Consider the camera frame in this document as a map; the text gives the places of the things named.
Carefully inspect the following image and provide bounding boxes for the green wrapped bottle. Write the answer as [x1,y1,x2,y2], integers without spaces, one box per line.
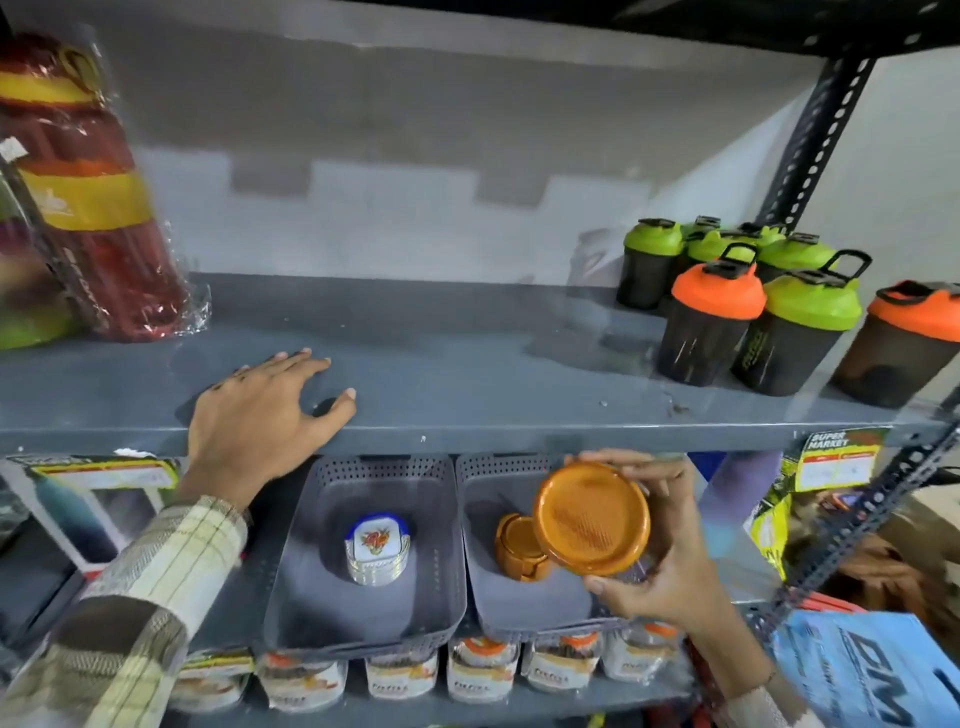
[0,176,82,351]

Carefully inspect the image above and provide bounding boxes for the dark metal shelf board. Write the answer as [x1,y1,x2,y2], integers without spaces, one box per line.
[352,0,960,60]

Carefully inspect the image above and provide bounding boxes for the grey metal shelf board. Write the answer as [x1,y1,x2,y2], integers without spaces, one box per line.
[0,272,960,460]

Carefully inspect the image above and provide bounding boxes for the person's right hand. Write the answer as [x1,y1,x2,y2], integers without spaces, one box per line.
[576,447,723,640]

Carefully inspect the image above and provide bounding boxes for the red yellow wrapped bottle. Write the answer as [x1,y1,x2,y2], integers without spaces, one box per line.
[0,28,213,344]

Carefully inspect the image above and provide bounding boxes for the person's left hand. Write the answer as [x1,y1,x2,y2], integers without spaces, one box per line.
[180,348,359,513]

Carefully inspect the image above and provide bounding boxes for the orange round plastic container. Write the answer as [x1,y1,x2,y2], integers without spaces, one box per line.
[531,460,653,578]

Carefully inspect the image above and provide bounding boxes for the white square floral container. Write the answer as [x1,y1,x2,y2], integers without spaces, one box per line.
[344,513,413,588]

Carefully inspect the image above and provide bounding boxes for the row of labelled clear jars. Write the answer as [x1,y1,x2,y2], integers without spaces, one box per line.
[168,621,685,714]

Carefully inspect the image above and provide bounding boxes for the person's right forearm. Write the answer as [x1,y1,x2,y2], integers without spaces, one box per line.
[685,603,828,728]

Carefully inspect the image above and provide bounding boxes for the white bottle picture box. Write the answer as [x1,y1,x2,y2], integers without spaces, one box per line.
[0,453,186,580]

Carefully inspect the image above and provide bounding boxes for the yellow green packet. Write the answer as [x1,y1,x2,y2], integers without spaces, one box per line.
[748,489,798,583]

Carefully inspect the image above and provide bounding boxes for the small orange plastic container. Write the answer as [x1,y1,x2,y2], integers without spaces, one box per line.
[493,513,555,583]

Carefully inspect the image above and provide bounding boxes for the yellow green shelf label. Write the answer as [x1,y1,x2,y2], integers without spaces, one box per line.
[793,426,891,494]

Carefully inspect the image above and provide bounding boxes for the brown cardboard box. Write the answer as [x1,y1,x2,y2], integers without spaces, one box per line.
[876,483,960,588]

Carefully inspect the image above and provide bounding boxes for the grey perforated plastic basket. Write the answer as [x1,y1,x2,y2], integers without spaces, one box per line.
[455,453,680,645]
[261,454,468,663]

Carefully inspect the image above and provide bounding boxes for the black perforated rack upright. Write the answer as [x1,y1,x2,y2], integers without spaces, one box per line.
[753,55,877,235]

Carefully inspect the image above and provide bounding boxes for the blue printed bag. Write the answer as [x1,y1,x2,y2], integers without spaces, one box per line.
[771,609,960,728]

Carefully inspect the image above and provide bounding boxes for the person's left forearm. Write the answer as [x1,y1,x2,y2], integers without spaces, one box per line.
[0,495,250,728]

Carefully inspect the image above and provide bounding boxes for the group of black shaker bottles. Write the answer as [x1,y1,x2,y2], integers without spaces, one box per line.
[615,215,960,411]

